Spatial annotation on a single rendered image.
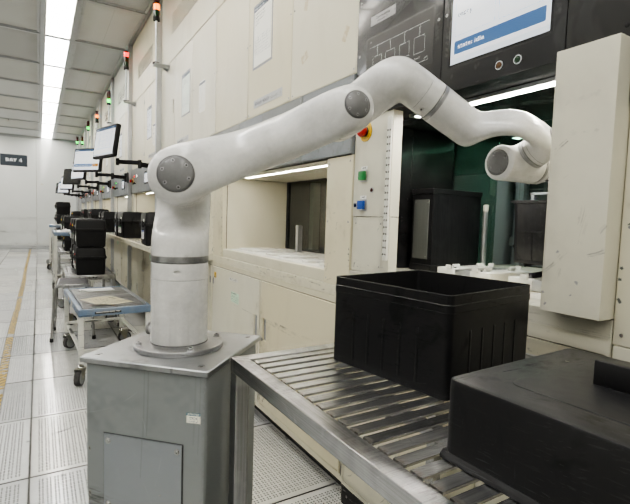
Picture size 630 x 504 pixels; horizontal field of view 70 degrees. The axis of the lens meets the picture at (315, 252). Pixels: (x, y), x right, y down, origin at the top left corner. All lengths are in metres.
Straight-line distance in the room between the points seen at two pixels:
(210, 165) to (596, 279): 0.78
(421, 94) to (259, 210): 1.95
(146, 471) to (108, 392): 0.17
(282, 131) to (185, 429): 0.62
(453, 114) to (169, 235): 0.68
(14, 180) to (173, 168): 13.61
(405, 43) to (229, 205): 1.65
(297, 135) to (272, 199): 1.97
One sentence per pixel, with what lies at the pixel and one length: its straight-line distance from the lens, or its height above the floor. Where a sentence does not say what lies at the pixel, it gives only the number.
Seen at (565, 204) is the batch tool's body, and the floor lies 1.09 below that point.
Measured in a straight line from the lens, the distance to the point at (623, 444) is 0.50.
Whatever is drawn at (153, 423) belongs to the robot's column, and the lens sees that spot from 0.99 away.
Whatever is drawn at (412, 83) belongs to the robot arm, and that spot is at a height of 1.36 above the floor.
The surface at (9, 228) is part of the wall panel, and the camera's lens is 14.48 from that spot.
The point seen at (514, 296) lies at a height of 0.91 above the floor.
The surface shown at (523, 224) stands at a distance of 1.41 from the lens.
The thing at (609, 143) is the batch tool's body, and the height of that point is 1.20.
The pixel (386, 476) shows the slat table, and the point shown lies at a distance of 0.58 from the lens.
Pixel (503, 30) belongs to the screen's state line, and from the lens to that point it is 1.28.
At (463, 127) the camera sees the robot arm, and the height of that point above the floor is 1.27.
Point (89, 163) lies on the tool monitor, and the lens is 5.78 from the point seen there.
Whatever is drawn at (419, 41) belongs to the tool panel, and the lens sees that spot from 1.49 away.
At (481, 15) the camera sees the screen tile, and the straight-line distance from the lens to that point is 1.35.
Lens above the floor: 1.05
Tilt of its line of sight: 4 degrees down
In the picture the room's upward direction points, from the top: 2 degrees clockwise
